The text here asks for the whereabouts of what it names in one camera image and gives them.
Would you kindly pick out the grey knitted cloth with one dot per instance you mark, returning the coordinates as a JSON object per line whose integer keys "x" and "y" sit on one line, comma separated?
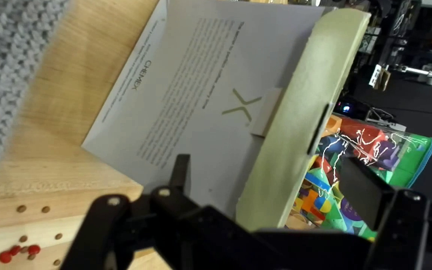
{"x": 6, "y": 65}

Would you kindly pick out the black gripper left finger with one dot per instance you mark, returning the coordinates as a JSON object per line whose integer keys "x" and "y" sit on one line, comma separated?
{"x": 141, "y": 235}

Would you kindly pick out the colourful toy block bag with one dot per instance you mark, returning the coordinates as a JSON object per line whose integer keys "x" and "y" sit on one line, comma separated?
{"x": 375, "y": 151}

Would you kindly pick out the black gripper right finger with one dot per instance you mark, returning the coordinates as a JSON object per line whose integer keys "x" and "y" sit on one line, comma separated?
{"x": 404, "y": 230}

